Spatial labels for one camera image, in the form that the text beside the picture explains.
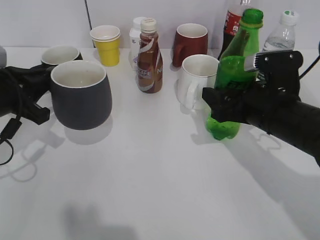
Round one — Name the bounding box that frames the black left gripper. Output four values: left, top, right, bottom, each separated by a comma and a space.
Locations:
0, 46, 55, 126

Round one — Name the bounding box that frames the yellow paper cup stack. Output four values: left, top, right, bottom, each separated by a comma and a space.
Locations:
89, 25, 121, 67

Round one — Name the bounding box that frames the clear water bottle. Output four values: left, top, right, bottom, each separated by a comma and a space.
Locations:
262, 10, 299, 52

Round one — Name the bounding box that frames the brown coffee drink bottle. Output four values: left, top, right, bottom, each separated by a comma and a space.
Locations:
137, 17, 163, 94

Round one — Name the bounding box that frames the dark red ceramic mug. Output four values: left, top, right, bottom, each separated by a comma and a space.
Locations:
172, 23, 208, 68

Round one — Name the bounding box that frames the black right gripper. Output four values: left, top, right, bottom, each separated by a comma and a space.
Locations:
202, 50, 304, 125

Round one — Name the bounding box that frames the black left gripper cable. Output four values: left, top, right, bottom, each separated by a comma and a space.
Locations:
0, 72, 28, 166

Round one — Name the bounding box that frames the white milk drink bottle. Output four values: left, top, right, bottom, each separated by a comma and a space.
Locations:
129, 16, 146, 71

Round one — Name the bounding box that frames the black ceramic mug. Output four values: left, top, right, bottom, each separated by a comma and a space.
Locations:
31, 45, 83, 70

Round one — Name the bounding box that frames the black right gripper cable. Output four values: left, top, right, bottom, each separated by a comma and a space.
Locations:
299, 41, 320, 80

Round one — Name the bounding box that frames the white ceramic mug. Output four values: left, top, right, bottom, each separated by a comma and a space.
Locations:
176, 54, 219, 110

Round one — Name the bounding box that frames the dark grey ceramic mug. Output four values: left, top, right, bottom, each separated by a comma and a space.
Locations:
50, 60, 113, 131

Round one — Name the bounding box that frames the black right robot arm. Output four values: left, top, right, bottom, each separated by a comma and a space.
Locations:
202, 50, 320, 163

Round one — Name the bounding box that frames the cola bottle red label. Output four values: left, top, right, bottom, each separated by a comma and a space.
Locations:
217, 0, 252, 60

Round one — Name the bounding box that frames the green soda bottle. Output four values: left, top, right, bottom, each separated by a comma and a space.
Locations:
206, 8, 264, 141

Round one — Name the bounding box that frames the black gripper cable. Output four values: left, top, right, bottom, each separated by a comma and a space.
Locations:
299, 41, 320, 80
0, 72, 28, 166

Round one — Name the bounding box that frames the black wall cable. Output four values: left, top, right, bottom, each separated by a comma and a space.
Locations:
84, 0, 96, 50

